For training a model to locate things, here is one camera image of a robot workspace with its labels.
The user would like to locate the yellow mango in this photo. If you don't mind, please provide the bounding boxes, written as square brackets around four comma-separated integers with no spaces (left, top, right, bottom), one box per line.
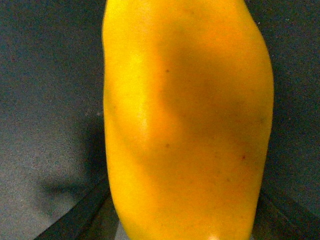
[102,0,274,240]

